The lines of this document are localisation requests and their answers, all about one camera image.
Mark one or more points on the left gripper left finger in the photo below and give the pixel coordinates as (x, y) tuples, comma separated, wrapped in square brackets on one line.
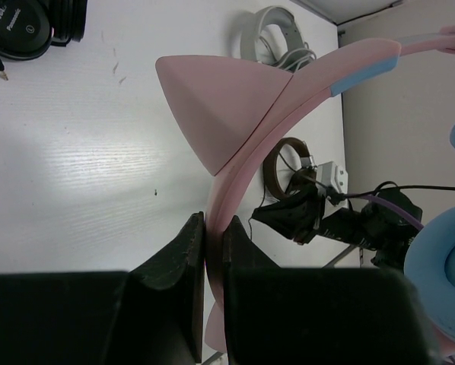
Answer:
[(150, 315)]

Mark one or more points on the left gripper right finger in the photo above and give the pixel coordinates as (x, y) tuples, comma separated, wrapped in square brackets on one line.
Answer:
[(275, 315)]

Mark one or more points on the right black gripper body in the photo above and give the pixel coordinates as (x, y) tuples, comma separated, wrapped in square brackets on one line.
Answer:
[(297, 217)]

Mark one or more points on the pink blue cat-ear headphones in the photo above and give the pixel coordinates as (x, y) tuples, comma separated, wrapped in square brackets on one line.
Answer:
[(232, 112)]

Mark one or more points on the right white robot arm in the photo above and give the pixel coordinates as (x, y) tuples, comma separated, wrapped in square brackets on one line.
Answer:
[(385, 225)]

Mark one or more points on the brown silver headphones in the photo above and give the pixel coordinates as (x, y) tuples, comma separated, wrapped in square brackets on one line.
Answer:
[(300, 178)]

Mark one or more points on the white grey headphones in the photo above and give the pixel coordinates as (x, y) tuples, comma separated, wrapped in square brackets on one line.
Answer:
[(272, 37)]

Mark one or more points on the black Panasonic headphones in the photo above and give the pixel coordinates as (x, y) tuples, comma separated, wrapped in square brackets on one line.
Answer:
[(28, 28)]

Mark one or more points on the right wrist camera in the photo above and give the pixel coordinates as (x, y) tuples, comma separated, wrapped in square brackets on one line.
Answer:
[(332, 182)]

